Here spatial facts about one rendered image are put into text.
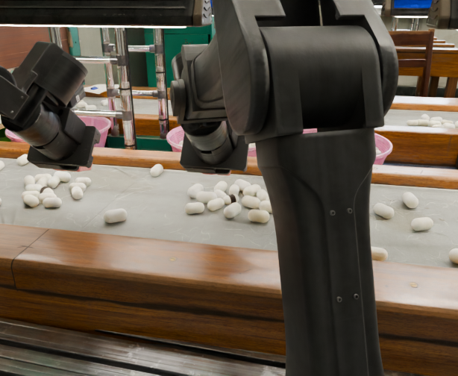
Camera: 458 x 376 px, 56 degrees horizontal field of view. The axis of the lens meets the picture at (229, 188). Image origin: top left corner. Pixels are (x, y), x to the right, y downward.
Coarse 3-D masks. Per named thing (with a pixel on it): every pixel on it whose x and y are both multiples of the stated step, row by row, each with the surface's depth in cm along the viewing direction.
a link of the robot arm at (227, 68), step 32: (224, 0) 26; (256, 0) 25; (288, 0) 31; (320, 0) 31; (352, 0) 27; (224, 32) 27; (256, 32) 24; (384, 32) 26; (192, 64) 45; (224, 64) 28; (256, 64) 23; (384, 64) 25; (192, 96) 47; (224, 96) 29; (256, 96) 23; (384, 96) 26; (256, 128) 25
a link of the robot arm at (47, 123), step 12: (36, 84) 57; (36, 96) 57; (48, 96) 57; (24, 108) 56; (36, 108) 56; (48, 108) 59; (12, 120) 56; (24, 120) 56; (36, 120) 56; (48, 120) 58; (12, 132) 57; (24, 132) 56; (36, 132) 57; (48, 132) 59; (36, 144) 60
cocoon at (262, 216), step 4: (248, 212) 72; (252, 212) 71; (256, 212) 71; (260, 212) 71; (264, 212) 71; (248, 216) 72; (252, 216) 71; (256, 216) 71; (260, 216) 71; (264, 216) 71; (268, 216) 71; (252, 220) 71; (256, 220) 71; (260, 220) 71; (264, 220) 71; (268, 220) 71
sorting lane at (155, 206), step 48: (0, 192) 83; (96, 192) 83; (144, 192) 83; (240, 192) 83; (384, 192) 83; (432, 192) 83; (192, 240) 67; (240, 240) 67; (384, 240) 67; (432, 240) 67
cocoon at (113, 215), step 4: (120, 208) 72; (108, 212) 71; (112, 212) 71; (116, 212) 71; (120, 212) 71; (124, 212) 72; (104, 216) 71; (108, 216) 71; (112, 216) 71; (116, 216) 71; (120, 216) 71; (124, 216) 71; (108, 220) 71; (112, 220) 71; (116, 220) 71; (120, 220) 72; (124, 220) 72
